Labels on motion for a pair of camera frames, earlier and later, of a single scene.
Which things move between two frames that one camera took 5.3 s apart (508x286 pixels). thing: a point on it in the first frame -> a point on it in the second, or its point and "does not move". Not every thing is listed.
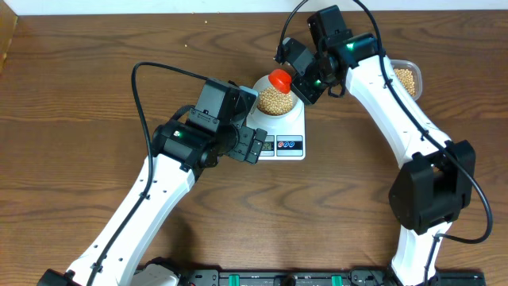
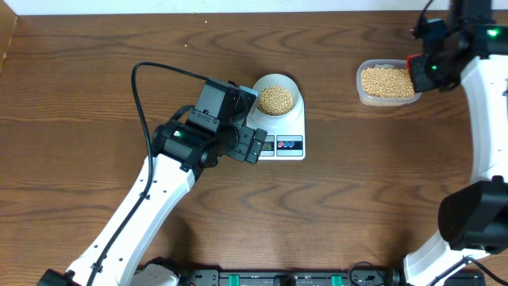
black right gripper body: x=311 y=86 -> x=432 y=72
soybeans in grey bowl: x=271 y=102 does not move
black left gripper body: x=239 y=150 does not move
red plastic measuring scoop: x=281 y=79 -> x=409 y=58
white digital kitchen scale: x=282 y=143 does not move
